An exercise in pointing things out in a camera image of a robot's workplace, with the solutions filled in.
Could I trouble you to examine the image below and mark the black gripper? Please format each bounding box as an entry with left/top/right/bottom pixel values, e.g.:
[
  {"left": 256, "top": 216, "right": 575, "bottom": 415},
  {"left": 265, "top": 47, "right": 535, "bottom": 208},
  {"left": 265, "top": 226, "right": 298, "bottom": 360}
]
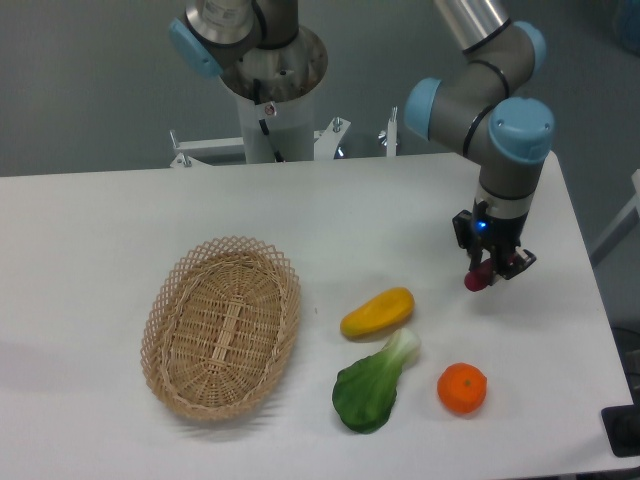
[{"left": 452, "top": 192, "right": 537, "bottom": 284}]

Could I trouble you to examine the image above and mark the purple sweet potato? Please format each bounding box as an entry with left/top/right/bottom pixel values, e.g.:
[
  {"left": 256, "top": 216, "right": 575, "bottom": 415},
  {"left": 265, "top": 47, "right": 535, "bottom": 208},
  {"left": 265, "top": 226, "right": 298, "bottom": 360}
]
[{"left": 464, "top": 257, "right": 505, "bottom": 292}]

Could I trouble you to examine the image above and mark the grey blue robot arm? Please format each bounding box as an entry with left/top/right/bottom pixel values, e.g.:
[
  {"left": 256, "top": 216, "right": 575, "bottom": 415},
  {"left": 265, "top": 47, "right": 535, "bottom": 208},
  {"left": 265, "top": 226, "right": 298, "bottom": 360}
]
[{"left": 169, "top": 1, "right": 555, "bottom": 291}]

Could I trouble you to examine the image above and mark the yellow mango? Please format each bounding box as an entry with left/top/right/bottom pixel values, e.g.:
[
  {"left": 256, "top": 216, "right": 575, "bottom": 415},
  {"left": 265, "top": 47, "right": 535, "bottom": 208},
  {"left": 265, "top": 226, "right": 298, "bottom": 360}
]
[{"left": 340, "top": 287, "right": 415, "bottom": 339}]

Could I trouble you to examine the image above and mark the orange tangerine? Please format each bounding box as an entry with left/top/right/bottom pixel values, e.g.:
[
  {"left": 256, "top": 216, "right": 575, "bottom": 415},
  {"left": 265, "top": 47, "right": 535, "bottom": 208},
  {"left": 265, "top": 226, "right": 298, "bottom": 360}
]
[{"left": 437, "top": 363, "right": 488, "bottom": 414}]

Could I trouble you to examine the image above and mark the green bok choy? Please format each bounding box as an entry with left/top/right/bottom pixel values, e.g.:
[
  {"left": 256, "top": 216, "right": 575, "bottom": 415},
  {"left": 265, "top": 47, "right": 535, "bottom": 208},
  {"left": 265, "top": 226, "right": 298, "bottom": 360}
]
[{"left": 331, "top": 328, "right": 421, "bottom": 434}]

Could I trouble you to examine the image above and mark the black device at edge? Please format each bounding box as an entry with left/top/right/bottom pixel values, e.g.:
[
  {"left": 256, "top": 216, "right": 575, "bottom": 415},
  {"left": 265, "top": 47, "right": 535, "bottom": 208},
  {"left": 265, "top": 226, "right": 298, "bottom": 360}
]
[{"left": 601, "top": 405, "right": 639, "bottom": 458}]

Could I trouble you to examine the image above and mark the woven wicker basket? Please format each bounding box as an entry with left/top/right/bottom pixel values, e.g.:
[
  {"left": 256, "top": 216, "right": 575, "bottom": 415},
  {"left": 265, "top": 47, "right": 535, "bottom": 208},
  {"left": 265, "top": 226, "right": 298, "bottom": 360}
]
[{"left": 141, "top": 236, "right": 301, "bottom": 421}]

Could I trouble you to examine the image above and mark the white frame at right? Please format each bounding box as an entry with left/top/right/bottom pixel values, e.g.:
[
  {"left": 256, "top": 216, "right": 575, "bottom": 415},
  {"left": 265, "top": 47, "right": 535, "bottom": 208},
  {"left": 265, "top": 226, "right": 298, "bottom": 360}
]
[{"left": 589, "top": 170, "right": 639, "bottom": 267}]

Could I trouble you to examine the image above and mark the black cable on pedestal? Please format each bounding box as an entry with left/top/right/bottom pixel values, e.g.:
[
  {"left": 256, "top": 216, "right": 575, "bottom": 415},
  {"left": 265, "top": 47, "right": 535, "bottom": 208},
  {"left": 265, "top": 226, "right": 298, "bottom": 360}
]
[{"left": 251, "top": 78, "right": 285, "bottom": 164}]

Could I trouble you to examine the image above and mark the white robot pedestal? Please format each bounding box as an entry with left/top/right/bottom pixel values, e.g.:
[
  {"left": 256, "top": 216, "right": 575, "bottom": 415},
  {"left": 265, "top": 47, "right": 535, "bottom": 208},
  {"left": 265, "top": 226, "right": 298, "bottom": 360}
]
[{"left": 221, "top": 26, "right": 328, "bottom": 137}]

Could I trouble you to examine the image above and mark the white metal base frame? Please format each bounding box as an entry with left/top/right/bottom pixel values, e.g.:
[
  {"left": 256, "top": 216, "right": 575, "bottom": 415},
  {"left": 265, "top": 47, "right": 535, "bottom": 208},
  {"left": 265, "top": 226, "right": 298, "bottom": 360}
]
[{"left": 168, "top": 105, "right": 401, "bottom": 169}]

